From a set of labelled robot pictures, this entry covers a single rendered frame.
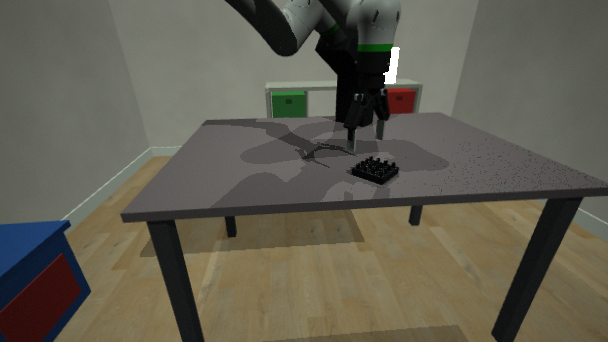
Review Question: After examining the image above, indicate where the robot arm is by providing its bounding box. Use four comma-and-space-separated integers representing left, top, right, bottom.
225, 0, 401, 76

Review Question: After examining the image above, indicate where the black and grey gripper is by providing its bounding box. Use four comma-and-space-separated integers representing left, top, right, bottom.
343, 74, 390, 152

